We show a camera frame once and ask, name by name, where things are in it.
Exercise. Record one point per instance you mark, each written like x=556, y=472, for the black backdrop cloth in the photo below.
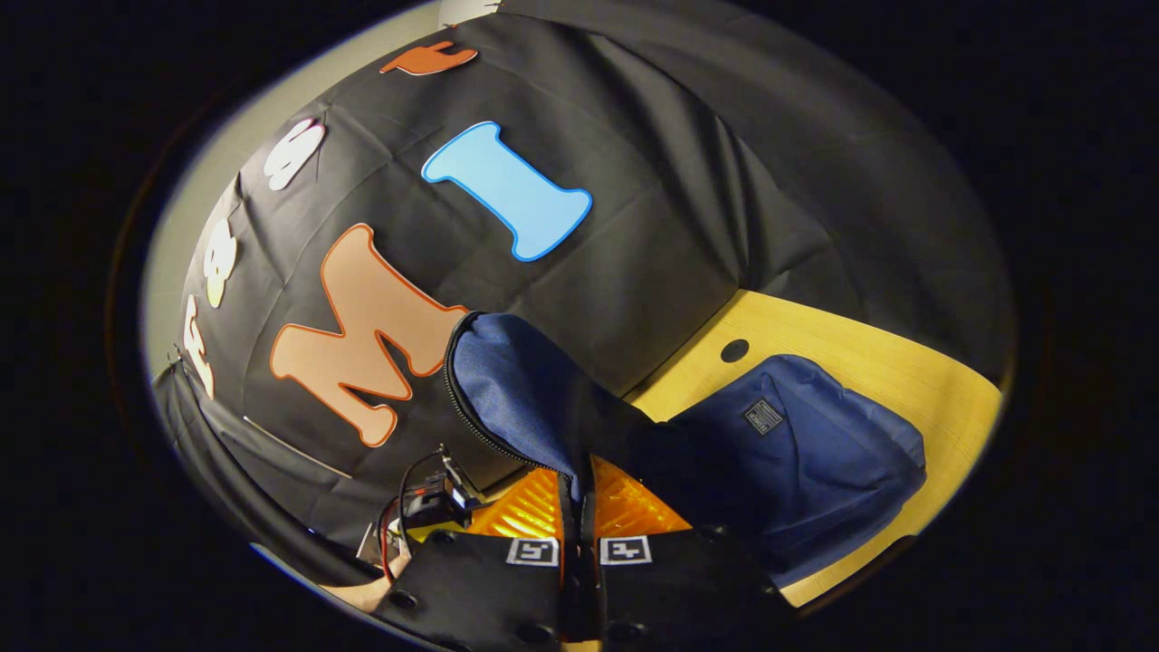
x=652, y=244

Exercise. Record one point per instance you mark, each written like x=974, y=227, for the blue schoolbag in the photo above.
x=815, y=471

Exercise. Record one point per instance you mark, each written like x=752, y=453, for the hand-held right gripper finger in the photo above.
x=569, y=516
x=588, y=521

